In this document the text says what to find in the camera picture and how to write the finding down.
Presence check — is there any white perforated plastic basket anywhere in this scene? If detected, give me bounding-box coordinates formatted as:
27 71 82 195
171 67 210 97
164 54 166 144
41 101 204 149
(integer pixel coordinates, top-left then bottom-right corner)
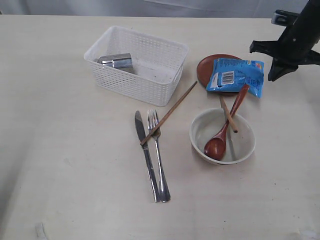
83 25 189 107

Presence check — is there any grey curtain backdrop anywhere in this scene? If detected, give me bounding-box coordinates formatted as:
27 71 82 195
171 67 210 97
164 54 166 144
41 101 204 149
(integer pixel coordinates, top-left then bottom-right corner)
0 0 307 18

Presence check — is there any steel cup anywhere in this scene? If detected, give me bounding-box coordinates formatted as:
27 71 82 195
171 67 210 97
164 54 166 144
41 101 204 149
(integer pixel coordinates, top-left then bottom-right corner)
94 53 134 74

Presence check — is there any white ceramic bowl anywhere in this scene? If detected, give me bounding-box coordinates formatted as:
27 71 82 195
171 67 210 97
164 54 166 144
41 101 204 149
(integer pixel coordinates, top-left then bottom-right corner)
189 108 256 165

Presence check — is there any blue snack bag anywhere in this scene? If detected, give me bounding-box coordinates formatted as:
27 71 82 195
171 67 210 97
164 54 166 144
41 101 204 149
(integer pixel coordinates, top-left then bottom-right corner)
206 58 264 98

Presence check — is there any brown wooden plate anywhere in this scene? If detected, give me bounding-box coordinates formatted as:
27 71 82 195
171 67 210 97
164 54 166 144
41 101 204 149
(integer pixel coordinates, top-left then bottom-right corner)
196 54 240 89

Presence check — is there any silver table knife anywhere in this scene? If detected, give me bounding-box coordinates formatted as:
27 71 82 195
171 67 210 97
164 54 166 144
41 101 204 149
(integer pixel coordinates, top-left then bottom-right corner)
134 110 160 203

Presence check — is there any silver fork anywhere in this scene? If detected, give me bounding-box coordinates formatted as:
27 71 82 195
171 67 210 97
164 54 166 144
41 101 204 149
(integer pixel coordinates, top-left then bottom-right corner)
147 109 171 203

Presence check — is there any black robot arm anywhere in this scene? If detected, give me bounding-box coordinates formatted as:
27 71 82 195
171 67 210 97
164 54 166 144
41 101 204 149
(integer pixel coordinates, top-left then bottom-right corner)
249 0 320 82

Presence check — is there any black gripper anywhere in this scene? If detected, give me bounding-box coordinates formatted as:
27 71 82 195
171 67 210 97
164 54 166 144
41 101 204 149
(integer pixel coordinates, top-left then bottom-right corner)
249 25 320 82

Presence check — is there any brown wooden chopstick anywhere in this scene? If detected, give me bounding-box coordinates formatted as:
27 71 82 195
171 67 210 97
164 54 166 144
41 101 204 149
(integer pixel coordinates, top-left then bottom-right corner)
219 95 239 133
140 81 198 146

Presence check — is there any brown wooden spoon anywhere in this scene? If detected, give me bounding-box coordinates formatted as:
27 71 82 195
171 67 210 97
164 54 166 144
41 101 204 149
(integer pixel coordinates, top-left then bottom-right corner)
203 84 250 161

